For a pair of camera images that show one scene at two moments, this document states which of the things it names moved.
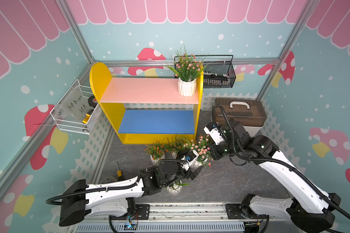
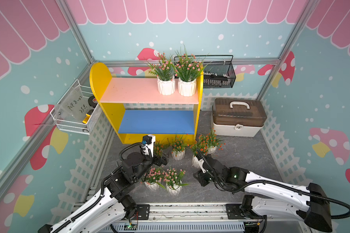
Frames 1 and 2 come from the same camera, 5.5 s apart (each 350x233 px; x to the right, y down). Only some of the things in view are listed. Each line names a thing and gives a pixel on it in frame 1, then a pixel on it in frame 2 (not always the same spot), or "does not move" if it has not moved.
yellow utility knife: [86, 119] does not move
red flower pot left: [156, 151] does not move
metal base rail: [176, 218] does not move
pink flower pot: [205, 155] -> [165, 72]
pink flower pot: [187, 68] does not move
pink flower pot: [174, 188] does not move
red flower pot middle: [174, 146] does not move
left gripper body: [188, 174] -> [148, 161]
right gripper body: [223, 147] -> [204, 178]
